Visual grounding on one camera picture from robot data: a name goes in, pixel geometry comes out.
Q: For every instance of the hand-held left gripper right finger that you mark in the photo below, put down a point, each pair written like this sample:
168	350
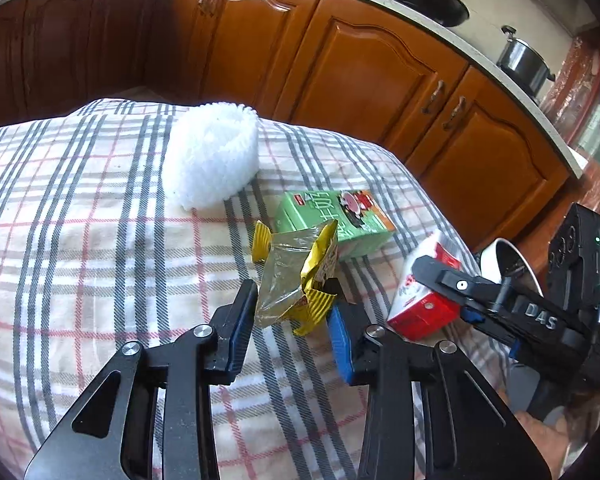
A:
340	345

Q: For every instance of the yellow snack wrapper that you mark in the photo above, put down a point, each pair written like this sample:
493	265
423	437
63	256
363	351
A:
295	270

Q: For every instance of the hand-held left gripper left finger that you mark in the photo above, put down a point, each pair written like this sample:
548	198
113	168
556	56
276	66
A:
240	330

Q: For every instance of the plaid tablecloth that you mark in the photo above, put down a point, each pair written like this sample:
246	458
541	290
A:
105	240

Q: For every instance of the steel cooking pot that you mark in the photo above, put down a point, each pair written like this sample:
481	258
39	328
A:
525	62

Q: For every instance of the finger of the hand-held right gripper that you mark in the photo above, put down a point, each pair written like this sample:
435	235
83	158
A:
455	285
474	317

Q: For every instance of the green drink carton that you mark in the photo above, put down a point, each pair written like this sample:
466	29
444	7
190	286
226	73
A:
330	220

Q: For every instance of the person's right forearm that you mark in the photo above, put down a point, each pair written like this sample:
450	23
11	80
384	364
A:
545	445

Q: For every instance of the wooden glass door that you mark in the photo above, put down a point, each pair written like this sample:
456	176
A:
590	110

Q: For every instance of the white foam fruit net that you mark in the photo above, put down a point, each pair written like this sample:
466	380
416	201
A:
215	155

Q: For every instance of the white bin with black liner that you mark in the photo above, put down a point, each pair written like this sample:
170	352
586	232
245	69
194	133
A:
490	260

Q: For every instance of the red and white carton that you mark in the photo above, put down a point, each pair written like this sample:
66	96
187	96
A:
420	310

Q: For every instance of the wooden base cabinets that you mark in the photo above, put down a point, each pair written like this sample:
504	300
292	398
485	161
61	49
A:
370	85

